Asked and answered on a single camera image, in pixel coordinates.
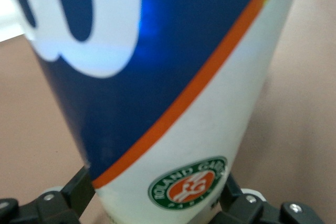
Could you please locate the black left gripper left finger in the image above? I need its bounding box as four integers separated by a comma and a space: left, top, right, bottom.
0, 165, 96, 224

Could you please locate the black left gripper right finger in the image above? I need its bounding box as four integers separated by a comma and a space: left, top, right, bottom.
209, 174, 322, 224

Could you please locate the blue white tennis ball can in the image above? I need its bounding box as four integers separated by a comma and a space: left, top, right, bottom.
5, 0, 302, 224

